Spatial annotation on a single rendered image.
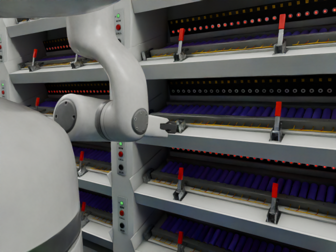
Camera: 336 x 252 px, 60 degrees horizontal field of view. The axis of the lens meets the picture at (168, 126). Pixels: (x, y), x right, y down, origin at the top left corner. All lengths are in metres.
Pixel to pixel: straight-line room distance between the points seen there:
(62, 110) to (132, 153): 0.42
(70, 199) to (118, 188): 0.83
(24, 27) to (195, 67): 0.81
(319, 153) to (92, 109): 0.48
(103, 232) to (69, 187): 0.99
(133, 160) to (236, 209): 0.35
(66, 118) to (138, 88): 0.13
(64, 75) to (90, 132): 0.64
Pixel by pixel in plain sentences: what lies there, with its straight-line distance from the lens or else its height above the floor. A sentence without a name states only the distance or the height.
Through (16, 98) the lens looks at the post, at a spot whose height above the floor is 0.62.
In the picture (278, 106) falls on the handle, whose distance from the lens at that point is 0.73.
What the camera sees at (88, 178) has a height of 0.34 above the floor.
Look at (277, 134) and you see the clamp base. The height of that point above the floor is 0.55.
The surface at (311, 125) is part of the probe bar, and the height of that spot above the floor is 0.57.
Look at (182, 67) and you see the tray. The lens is 0.81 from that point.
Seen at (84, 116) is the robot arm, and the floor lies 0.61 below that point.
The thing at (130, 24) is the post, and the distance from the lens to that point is 0.93.
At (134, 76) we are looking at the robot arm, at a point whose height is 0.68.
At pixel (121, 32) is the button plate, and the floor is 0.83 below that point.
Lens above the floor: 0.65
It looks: 7 degrees down
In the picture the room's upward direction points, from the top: straight up
